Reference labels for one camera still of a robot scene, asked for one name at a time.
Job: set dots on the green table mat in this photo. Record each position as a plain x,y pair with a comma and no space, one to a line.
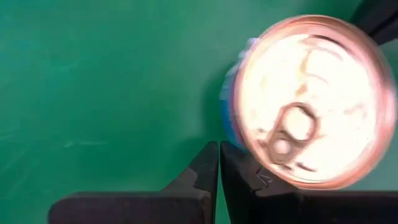
93,77

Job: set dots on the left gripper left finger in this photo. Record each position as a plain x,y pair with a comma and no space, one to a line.
155,208

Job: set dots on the black aluminium table frame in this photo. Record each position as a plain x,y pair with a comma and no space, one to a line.
379,18

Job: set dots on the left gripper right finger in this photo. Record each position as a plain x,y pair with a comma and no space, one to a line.
280,208

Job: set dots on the gold-lid seafood can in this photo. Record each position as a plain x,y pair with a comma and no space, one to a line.
311,77

